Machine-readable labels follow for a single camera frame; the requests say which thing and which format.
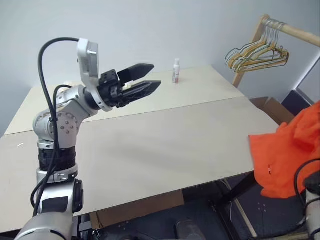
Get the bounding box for wooden clothes rack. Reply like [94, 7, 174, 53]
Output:
[232, 14, 320, 89]

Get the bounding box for orange shorts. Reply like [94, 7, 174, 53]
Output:
[248, 101, 320, 200]

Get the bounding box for open brown cardboard box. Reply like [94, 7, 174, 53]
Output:
[249, 96, 296, 126]

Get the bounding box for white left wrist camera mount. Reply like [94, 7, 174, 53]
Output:
[76, 38, 112, 113]

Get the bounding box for dark storage box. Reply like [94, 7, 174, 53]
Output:
[281, 87, 317, 117]

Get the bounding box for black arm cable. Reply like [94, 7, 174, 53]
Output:
[30, 37, 81, 219]
[293, 158, 320, 209]

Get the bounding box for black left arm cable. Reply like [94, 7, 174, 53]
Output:
[30, 37, 81, 219]

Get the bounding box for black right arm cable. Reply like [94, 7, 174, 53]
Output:
[293, 158, 320, 209]

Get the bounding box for white spray bottle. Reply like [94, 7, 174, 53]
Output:
[171, 58, 181, 84]

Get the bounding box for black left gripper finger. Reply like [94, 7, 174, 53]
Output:
[120, 80, 162, 101]
[117, 63, 155, 83]

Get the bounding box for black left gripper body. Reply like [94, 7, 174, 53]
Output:
[96, 69, 129, 109]

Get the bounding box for yellow wire hanger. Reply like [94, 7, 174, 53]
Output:
[226, 21, 290, 72]
[226, 22, 290, 71]

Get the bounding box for green wire hanger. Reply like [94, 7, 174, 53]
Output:
[224, 21, 290, 74]

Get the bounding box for black metal table frame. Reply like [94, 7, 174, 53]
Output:
[72, 171, 259, 240]

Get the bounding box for dark rounded shape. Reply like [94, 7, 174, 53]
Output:
[173, 217, 205, 240]

